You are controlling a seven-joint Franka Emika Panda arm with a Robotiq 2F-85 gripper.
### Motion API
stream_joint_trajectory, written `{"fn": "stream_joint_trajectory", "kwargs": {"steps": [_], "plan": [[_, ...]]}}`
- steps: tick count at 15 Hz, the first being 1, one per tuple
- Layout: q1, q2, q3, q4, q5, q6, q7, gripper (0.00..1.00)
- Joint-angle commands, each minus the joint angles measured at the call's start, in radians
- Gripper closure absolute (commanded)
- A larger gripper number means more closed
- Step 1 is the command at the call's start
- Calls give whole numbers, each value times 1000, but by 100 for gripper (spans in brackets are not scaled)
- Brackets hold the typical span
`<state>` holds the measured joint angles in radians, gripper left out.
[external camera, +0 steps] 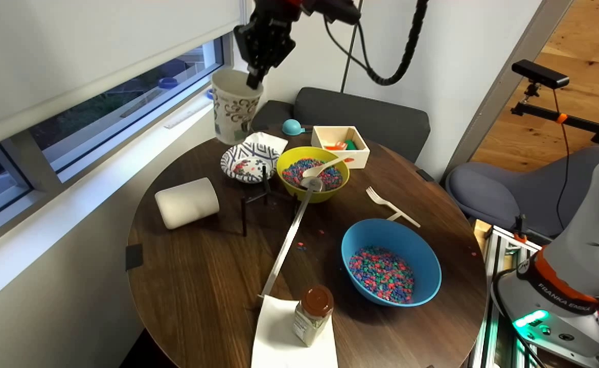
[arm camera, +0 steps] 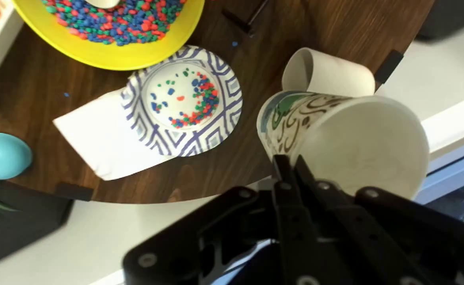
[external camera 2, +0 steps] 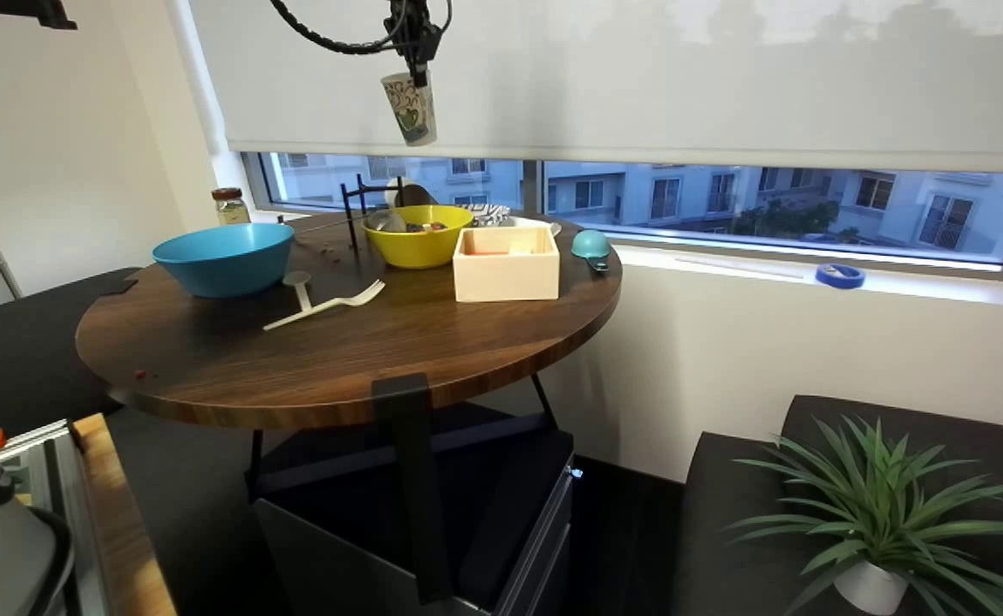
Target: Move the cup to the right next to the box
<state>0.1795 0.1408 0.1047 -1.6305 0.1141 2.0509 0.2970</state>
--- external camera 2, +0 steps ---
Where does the black wire rack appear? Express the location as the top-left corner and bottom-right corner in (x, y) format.
(340, 175), (407, 254)

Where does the window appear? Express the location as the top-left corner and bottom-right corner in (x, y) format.
(243, 151), (1003, 269)

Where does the white plate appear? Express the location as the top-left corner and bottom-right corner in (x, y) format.
(501, 216), (563, 238)

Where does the white roller blind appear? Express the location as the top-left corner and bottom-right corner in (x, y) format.
(188, 0), (1003, 175)

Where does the white plastic spoon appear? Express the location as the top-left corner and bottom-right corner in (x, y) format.
(282, 270), (315, 314)

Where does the patterned paper cup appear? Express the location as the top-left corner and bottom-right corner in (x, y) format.
(381, 71), (438, 147)

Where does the teal measuring scoop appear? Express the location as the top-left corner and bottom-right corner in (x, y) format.
(570, 228), (613, 274)

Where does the black filing cabinet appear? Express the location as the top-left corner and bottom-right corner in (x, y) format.
(252, 402), (576, 616)

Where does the blue bowl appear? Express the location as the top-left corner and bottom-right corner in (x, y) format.
(151, 222), (295, 299)

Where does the brown and white bowl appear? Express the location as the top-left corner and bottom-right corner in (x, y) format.
(383, 177), (440, 211)

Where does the black couch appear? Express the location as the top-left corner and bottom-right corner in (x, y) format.
(0, 266), (145, 438)

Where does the black ottoman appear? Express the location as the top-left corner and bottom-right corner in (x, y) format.
(671, 394), (1003, 616)

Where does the yellow bowl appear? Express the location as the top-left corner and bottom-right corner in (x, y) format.
(363, 204), (475, 270)

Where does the blue tape roll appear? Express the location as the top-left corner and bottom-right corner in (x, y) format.
(815, 263), (866, 290)

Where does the striped cloth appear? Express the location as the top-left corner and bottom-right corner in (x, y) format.
(457, 203), (513, 228)

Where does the white plastic fork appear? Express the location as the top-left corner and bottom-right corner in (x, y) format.
(263, 279), (387, 332)

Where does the glass spice jar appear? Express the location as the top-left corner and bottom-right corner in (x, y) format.
(211, 187), (252, 227)

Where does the green plant in white pot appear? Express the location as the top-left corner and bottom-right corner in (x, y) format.
(721, 414), (1003, 616)

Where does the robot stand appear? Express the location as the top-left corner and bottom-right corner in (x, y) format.
(0, 413), (178, 616)

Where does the cream open box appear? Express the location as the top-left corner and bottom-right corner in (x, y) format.
(453, 225), (561, 304)

